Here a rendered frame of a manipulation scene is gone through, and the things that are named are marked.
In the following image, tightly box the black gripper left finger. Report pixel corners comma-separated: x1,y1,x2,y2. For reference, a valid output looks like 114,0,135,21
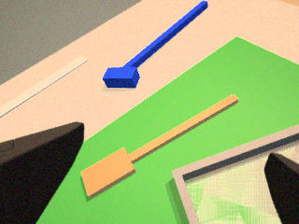
0,121,85,224

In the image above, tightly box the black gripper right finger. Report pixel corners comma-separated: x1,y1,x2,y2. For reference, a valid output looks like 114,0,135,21
264,152,299,224

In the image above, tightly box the blue golf putter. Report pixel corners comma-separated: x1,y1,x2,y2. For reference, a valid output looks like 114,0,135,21
103,0,208,88

